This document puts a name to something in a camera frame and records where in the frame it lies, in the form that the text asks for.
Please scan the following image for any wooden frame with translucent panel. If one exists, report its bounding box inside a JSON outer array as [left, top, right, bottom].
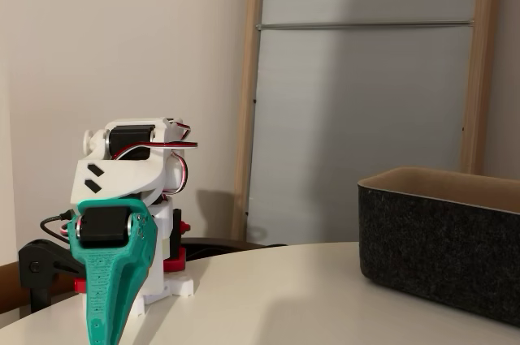
[[230, 0, 503, 247]]

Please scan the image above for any black table clamp red pad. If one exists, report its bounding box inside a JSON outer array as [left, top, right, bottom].
[[17, 239, 89, 314]]

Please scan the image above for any red white black servo cable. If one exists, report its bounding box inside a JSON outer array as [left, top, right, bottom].
[[58, 215, 78, 237], [111, 140, 199, 160]]

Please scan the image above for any dark grey felt basket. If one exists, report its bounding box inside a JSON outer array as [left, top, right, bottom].
[[357, 165, 520, 328]]

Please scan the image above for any black clamp with red knob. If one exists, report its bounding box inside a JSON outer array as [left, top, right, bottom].
[[163, 208, 192, 273]]

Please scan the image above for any thin metal rod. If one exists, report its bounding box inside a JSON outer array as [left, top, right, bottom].
[[255, 19, 476, 32]]

